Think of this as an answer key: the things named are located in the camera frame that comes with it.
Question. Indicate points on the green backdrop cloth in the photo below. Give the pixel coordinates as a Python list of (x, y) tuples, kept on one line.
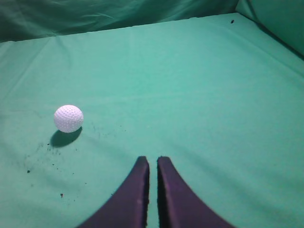
[(29, 19)]

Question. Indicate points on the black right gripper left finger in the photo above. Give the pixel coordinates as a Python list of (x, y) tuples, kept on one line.
[(127, 207)]

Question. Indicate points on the green table cloth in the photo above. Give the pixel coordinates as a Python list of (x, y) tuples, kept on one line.
[(218, 95)]

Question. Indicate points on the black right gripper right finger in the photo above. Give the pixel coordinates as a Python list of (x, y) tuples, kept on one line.
[(178, 205)]

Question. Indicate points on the white dimpled golf ball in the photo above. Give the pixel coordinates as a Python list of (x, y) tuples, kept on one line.
[(68, 118)]

